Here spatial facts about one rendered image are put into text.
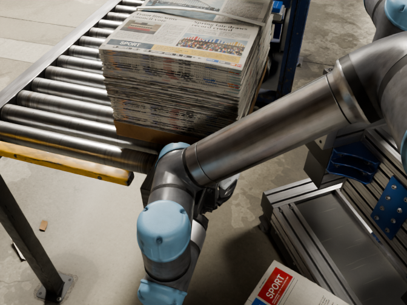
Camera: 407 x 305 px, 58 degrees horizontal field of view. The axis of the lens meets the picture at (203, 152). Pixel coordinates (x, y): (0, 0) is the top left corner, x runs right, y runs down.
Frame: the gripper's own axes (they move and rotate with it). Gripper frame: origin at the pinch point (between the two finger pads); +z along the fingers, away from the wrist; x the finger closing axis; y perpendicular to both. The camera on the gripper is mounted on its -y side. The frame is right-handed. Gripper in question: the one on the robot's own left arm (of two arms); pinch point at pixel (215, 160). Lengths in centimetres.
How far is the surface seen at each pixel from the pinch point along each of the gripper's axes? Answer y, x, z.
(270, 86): -70, 0, 137
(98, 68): 1, 43, 26
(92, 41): 1, 53, 39
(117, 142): -0.3, 24.1, -0.7
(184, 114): 12.8, 6.5, -1.4
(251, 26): 24.7, -2.7, 16.5
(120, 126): 5.8, 22.0, -1.2
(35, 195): -78, 95, 26
